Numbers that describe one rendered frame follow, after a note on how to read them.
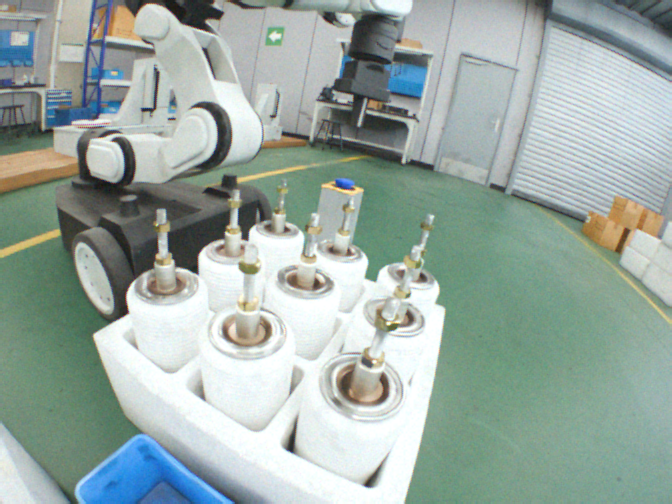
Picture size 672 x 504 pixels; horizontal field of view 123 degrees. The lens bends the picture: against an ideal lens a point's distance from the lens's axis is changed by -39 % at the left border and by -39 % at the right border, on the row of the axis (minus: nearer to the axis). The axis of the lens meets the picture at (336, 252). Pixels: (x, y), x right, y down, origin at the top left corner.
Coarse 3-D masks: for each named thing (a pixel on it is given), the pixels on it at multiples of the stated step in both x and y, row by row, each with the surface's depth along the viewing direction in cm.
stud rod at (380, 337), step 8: (384, 304) 20; (392, 304) 20; (384, 312) 20; (392, 312) 20; (376, 328) 21; (376, 336) 21; (384, 336) 21; (376, 344) 21; (384, 344) 21; (368, 352) 22; (376, 352) 21
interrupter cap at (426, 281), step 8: (392, 264) 46; (400, 264) 47; (392, 272) 44; (400, 272) 45; (424, 272) 46; (400, 280) 42; (416, 280) 43; (424, 280) 43; (432, 280) 44; (416, 288) 41; (424, 288) 41
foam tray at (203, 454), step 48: (96, 336) 29; (336, 336) 40; (432, 336) 43; (144, 384) 26; (192, 384) 29; (432, 384) 34; (144, 432) 34; (192, 432) 25; (240, 432) 24; (288, 432) 27; (240, 480) 25; (288, 480) 21; (336, 480) 21; (384, 480) 22
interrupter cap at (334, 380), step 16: (352, 352) 27; (336, 368) 25; (352, 368) 25; (384, 368) 26; (320, 384) 23; (336, 384) 23; (384, 384) 24; (400, 384) 24; (336, 400) 22; (352, 400) 22; (368, 400) 22; (384, 400) 22; (400, 400) 22; (352, 416) 20; (368, 416) 20; (384, 416) 21
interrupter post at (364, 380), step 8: (360, 360) 22; (360, 368) 22; (368, 368) 22; (352, 376) 23; (360, 376) 22; (368, 376) 22; (376, 376) 22; (352, 384) 23; (360, 384) 22; (368, 384) 22; (376, 384) 23; (360, 392) 23; (368, 392) 23
